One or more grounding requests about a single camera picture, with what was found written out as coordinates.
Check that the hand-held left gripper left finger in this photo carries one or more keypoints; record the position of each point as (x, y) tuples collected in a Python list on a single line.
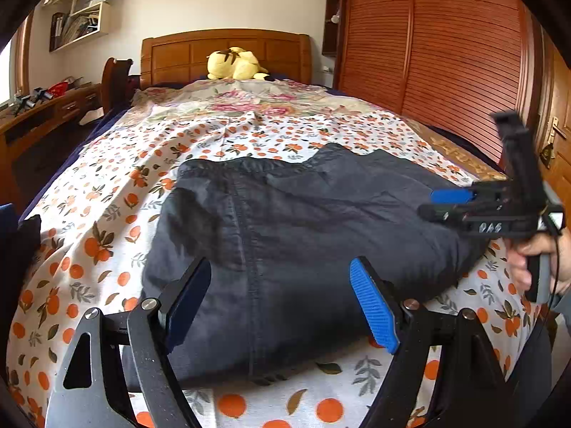
[(189, 307)]

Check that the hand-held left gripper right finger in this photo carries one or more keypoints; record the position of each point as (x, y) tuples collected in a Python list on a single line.
[(374, 307)]

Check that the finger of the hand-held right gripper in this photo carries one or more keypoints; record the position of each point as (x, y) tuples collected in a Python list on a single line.
[(441, 214), (450, 196)]

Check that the dark grey trousers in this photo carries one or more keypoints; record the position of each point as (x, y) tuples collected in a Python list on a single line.
[(290, 232)]

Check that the person's right hand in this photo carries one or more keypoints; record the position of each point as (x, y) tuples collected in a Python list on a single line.
[(519, 272)]

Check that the golden patterned bed mat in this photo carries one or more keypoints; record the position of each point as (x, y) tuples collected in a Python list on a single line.
[(459, 151)]

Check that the wooden door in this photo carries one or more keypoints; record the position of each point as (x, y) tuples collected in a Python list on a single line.
[(557, 89)]

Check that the wooden slatted wardrobe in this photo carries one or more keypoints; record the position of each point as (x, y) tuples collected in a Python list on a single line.
[(446, 53)]

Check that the orange fruit print bed sheet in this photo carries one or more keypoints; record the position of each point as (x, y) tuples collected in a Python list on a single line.
[(111, 187)]

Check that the dark blue cloth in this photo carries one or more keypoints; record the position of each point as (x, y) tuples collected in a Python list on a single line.
[(9, 240)]

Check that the wooden corner shelf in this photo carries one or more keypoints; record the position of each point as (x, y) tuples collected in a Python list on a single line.
[(332, 35)]

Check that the pink floral blanket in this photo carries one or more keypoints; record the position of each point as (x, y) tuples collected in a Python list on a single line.
[(250, 98)]

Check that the wooden desk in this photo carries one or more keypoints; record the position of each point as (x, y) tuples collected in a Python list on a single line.
[(40, 142)]

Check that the wooden chair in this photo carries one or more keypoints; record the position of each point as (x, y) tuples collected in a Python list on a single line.
[(113, 80)]

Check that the yellow plush toy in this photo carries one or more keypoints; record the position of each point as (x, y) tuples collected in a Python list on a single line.
[(232, 67)]

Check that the wooden headboard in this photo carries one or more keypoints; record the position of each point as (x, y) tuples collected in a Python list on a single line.
[(178, 53)]

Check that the black desk clutter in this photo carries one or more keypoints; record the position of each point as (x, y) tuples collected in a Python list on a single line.
[(33, 100)]

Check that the window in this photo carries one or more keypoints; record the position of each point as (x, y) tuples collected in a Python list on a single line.
[(4, 76)]

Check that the white wall shelf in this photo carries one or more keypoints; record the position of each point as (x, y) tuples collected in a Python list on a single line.
[(89, 9)]

